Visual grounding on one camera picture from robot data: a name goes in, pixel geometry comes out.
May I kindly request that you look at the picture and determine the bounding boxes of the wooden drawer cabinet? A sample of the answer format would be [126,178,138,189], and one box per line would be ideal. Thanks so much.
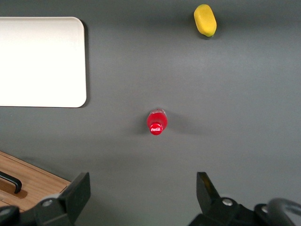
[0,150,71,214]

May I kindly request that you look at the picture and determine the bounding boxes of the grey wrist cable loop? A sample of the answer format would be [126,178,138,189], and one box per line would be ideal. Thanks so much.
[267,198,301,226]

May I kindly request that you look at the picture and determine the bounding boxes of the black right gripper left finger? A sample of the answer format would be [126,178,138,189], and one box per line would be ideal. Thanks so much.
[0,172,91,226]

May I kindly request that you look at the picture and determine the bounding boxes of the red coke bottle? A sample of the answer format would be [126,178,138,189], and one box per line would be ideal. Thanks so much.
[146,108,168,136]

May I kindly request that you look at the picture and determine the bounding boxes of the yellow lemon toy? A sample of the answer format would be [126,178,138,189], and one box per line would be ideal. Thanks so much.
[193,4,217,38]

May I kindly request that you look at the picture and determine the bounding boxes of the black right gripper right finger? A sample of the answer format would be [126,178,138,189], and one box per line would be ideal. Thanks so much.
[188,172,269,226]

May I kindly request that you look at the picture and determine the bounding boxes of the black drawer handle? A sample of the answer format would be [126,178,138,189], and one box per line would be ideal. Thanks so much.
[0,171,23,194]

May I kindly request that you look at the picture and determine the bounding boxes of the beige rectangular tray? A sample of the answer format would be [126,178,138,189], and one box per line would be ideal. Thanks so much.
[0,16,87,108]

